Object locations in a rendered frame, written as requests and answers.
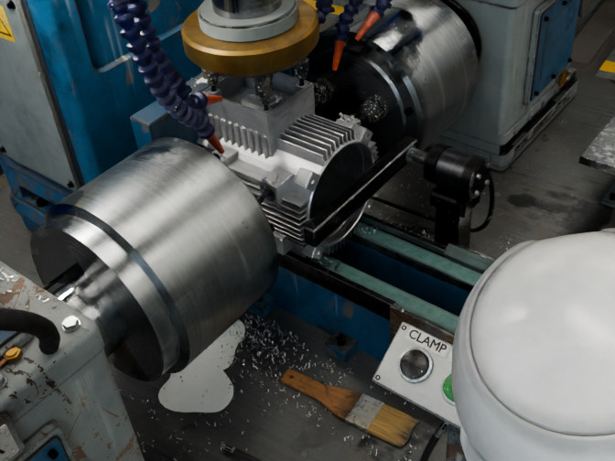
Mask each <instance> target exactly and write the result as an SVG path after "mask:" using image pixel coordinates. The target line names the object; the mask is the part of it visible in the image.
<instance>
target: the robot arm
mask: <svg viewBox="0 0 615 461"><path fill-rule="evenodd" d="M451 383H452V392H453V398H454V403H455V406H456V409H457V413H458V416H459V420H460V423H461V426H460V442H461V445H462V448H463V451H464V454H465V457H466V460H467V461H615V228H610V229H604V230H601V231H594V232H586V233H578V234H570V235H565V236H559V237H554V238H550V239H545V240H540V241H534V240H531V241H524V242H521V243H519V244H517V245H515V246H513V247H512V248H511V249H510V250H508V251H507V252H505V253H504V254H503V255H502V256H501V257H499V258H498V259H497V260H496V261H495V262H494V263H493V264H492V265H491V266H490V267H489V268H488V269H487V270H486V271H485V272H484V274H483V275H482V276H481V278H480V279H479V280H478V282H477V283H476V284H475V285H474V287H473V288H472V290H471V292H470V293H469V296H468V297H467V299H466V302H465V304H464V306H463V308H462V310H461V312H460V315H459V321H458V323H457V327H456V330H455V336H454V342H453V348H452V365H451Z"/></svg>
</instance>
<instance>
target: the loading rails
mask: <svg viewBox="0 0 615 461"><path fill-rule="evenodd" d="M360 223H361V224H362V225H361V224H360ZM365 223H366V224H365ZM359 224H360V225H361V226H360V231H359V228H358V229H357V228H355V233H353V232H352V233H351V237H349V239H348V241H345V244H344V245H341V248H339V247H338V250H337V251H335V250H334V253H332V252H330V253H329V255H327V254H326V253H324V252H323V253H322V256H321V258H320V260H317V259H314V258H313V260H314V261H315V262H314V261H311V257H310V258H308V257H309V256H307V257H305V258H304V257H302V256H300V255H298V254H296V253H294V252H291V251H289V252H288V253H286V254H285V255H282V254H280V253H279V254H278V260H279V270H278V276H277V279H276V282H275V285H274V286H273V288H272V289H271V290H270V291H269V292H268V293H267V294H266V295H264V296H263V297H262V298H261V299H260V300H259V301H258V302H257V303H256V304H255V305H254V306H252V307H251V308H250V309H249V311H251V312H254V313H255V314H257V315H258V316H260V317H264V316H266V315H267V314H268V313H269V312H270V311H271V310H272V309H273V308H274V307H275V306H278V307H280V308H282V309H284V310H285V311H287V312H288V313H290V314H292V315H294V316H297V317H299V318H301V319H303V320H304V321H306V322H308V323H309V324H311V325H313V326H315V327H318V328H320V329H321V330H323V331H325V332H327V333H329V334H331V335H332V336H331V337H330V338H329V339H328V340H327V341H326V342H325V351H326V352H327V353H329V354H330V355H331V356H333V357H335V358H337V359H339V360H341V361H343V362H347V361H348V360H349V359H350V358H351V357H352V356H353V355H354V354H355V353H356V351H357V350H358V349H359V350H361V351H363V352H365V353H367V354H369V355H371V356H372V357H374V358H376V359H378V360H380V361H382V360H383V357H384V355H385V353H386V351H387V349H388V348H389V346H390V345H391V343H392V341H393V339H394V336H395V334H396V332H397V330H398V328H399V327H400V326H401V324H402V323H403V322H405V323H407V324H410V325H412V326H414V327H417V328H419V329H421V330H423V331H425V332H426V333H428V334H430V335H432V336H434V337H436V338H439V339H441V340H443V341H445V342H447V343H449V344H451V345H453V342H454V336H455V330H456V327H457V323H458V321H459V315H460V312H461V310H462V308H463V306H464V304H465V302H466V299H467V297H468V296H469V293H470V292H471V290H472V288H473V287H474V285H475V284H476V283H477V282H478V280H479V279H480V278H481V276H482V275H483V274H484V272H485V271H486V270H487V269H488V268H489V267H490V266H491V265H492V264H493V263H494V262H495V261H496V259H494V258H491V257H490V256H488V255H485V254H483V253H480V252H476V251H474V250H472V249H470V248H468V247H465V246H463V245H460V244H458V243H455V242H453V241H450V243H449V244H448V247H447V246H444V245H442V244H440V243H437V242H435V241H431V240H429V239H427V238H425V237H422V236H420V235H418V234H415V233H413V232H411V231H409V230H405V229H403V228H400V227H398V226H396V225H393V224H392V223H389V222H387V221H385V220H381V219H378V218H376V217H374V216H372V215H370V214H368V215H367V214H364V213H362V215H361V217H360V219H359ZM375 225H376V227H377V228H376V227H375ZM372 226H373V227H372ZM362 227H363V230H364V231H366V230H367V229H365V228H367V227H368V230H367V233H365V232H363V231H362V230H361V228H362ZM371 228H372V229H371ZM377 229H378V230H377ZM374 230H376V232H375V233H374ZM371 231H372V232H371ZM369 232H371V233H370V234H369ZM324 256H325V257H326V258H327V259H329V260H331V261H332V263H331V262H329V260H327V259H325V258H324ZM338 259H340V261H341V263H340V266H339V267H338V268H339V269H337V270H336V271H335V268H337V267H336V266H338V265H339V261H337V260H338ZM327 261H328V262H329V263H327ZM321 263H324V264H327V268H326V265H323V264H321ZM320 264H321V265H322V266H321V265H320Z"/></svg>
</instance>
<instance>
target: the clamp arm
mask: <svg viewBox="0 0 615 461"><path fill-rule="evenodd" d="M411 149H413V150H416V149H417V140H416V139H415V138H412V137H409V136H407V137H406V138H404V139H403V140H402V141H401V142H400V143H399V144H398V145H396V146H395V147H394V148H393V149H392V150H391V151H389V152H388V153H387V154H386V155H385V156H384V157H382V158H381V159H380V160H379V161H378V160H376V161H375V162H374V163H373V164H372V167H371V168H370V169H369V170H367V171H366V172H365V173H364V174H363V175H362V176H361V177H359V178H358V179H357V180H356V181H355V182H354V183H352V184H351V185H350V186H349V187H348V188H347V189H345V190H344V191H343V192H342V193H341V194H340V195H339V196H337V197H336V198H335V199H334V200H333V201H332V202H330V203H329V204H328V206H327V207H326V208H324V209H323V210H322V211H321V212H320V213H319V214H318V215H316V216H315V217H314V218H313V217H311V218H310V219H309V220H308V221H307V224H306V225H305V226H304V227H303V232H304V241H305V244H308V245H310V246H312V247H314V248H316V247H317V246H318V245H320V244H321V243H322V242H323V241H324V240H325V239H326V238H327V237H328V236H329V235H330V234H331V233H332V232H333V231H334V230H336V229H337V228H338V227H339V226H340V225H341V224H342V223H343V222H344V221H345V220H346V219H347V218H348V217H349V216H351V215H352V214H353V213H354V212H355V211H356V210H357V209H358V208H359V207H361V206H362V205H363V204H364V203H365V202H366V201H367V200H368V199H369V198H370V197H372V196H373V195H374V194H375V193H376V192H377V191H378V190H379V189H380V188H382V187H383V186H384V185H385V184H386V183H387V182H388V181H389V180H390V179H391V178H392V177H394V176H395V175H396V174H397V173H398V172H399V171H400V170H401V169H402V168H403V167H405V166H406V165H407V164H408V163H410V162H412V161H413V160H412V158H411V157H408V154H409V155H410V156H413V154H414V152H413V151H410V150H411ZM409 151H410V152H409Z"/></svg>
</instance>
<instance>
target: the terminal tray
mask: <svg viewBox="0 0 615 461"><path fill-rule="evenodd" d="M272 83H273V86H274V94H273V96H272V97H271V101H270V103H269V104H268V111H266V110H265V109H264V105H263V104H261V103H260V101H259V98H258V97H256V96H255V89H254V85H255V82H254V81H253V78H230V77H225V78H223V79H221V80H219V82H218V83H217V84H216V85H215V86H216V91H212V90H211V86H210V87H209V88H208V89H206V90H205V91H203V93H204V94H205V95H214V96H221V97H222V98H223V100H222V102H216V103H214V104H210V105H207V106H206V108H205V113H206V116H208V117H209V119H210V123H211V124H213V125H214V127H215V133H217V134H218V137H219V140H221V139H222V138H224V142H225V143H227V142H228V141H229V140H230V141H231V145H234V144H235V143H236V144H237V146H238V148H240V147H241V146H243V148H244V150H245V151H246V150H248V149H249V148H250V149H251V153H252V154H253V153H254V152H255V151H256V152H257V154H258V156H260V155H261V154H264V158H265V159H267V158H268V157H269V156H270V157H273V155H274V153H275V151H276V149H277V144H276V138H280V139H281V136H280V134H281V133H283V134H284V133H285V128H286V129H288V127H289V125H290V124H291V125H293V121H294V122H296V121H297V118H298V119H300V120H301V116H303V117H305V115H309V114H310V113H311V114H314V115H315V96H314V83H312V82H309V81H306V80H304V86H300V85H299V79H298V78H296V77H293V76H290V75H287V74H285V73H282V72H277V73H275V74H273V78H272ZM275 92H276V94H275ZM279 94H280V96H279ZM283 94H284V95H285V96H286V97H284V96H283ZM288 94H289V96H290V98H289V97H288ZM282 96H283V98H284V99H283V98H282ZM281 98H282V99H283V100H282V99H281ZM284 100H285V101H284ZM279 104H280V105H279Z"/></svg>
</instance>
